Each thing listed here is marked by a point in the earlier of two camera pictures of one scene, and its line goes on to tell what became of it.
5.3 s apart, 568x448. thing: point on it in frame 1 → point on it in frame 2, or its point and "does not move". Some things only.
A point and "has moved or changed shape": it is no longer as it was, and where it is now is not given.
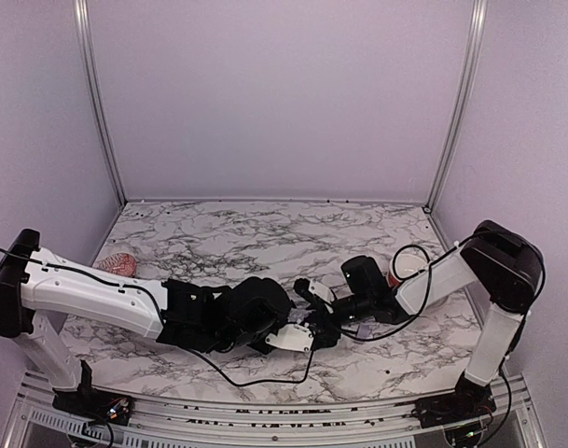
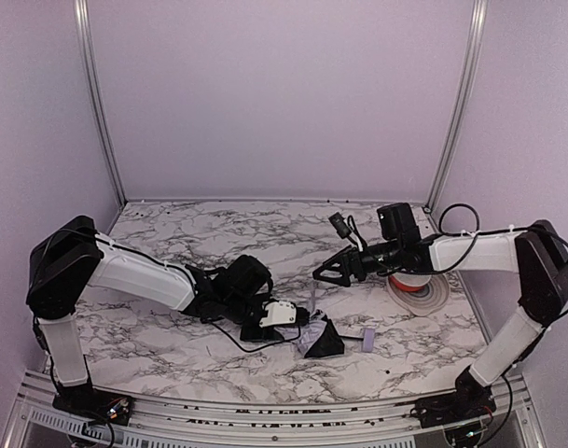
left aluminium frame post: x=82 y=21 does not move
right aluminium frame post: x=477 y=27 does not move
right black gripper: x=318 y=304 → x=353 y=265
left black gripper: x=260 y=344 → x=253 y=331
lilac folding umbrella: x=364 y=326 has moved or changed shape
